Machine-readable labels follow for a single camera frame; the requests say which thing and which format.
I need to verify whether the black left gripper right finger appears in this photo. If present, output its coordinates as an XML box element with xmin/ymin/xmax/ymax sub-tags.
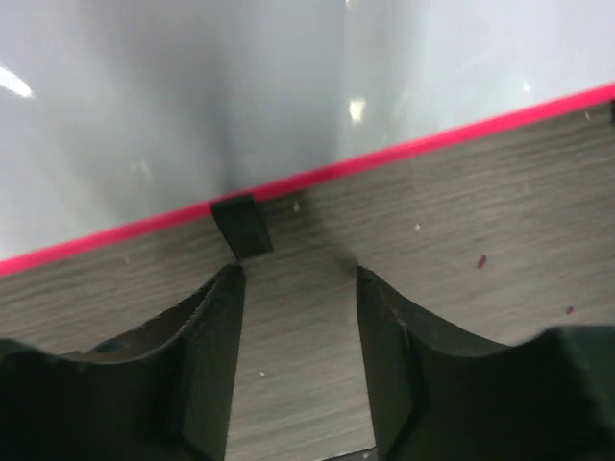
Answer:
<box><xmin>357</xmin><ymin>268</ymin><xmax>614</xmax><ymax>460</ymax></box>

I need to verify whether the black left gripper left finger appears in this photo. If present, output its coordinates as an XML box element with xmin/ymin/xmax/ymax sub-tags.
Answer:
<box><xmin>1</xmin><ymin>265</ymin><xmax>246</xmax><ymax>460</ymax></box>

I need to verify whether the pink framed whiteboard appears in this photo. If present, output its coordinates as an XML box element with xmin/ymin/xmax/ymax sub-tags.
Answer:
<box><xmin>1</xmin><ymin>1</ymin><xmax>614</xmax><ymax>275</ymax></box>

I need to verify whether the metal wire whiteboard stand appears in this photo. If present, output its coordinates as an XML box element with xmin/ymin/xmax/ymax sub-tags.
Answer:
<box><xmin>210</xmin><ymin>193</ymin><xmax>273</xmax><ymax>261</ymax></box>

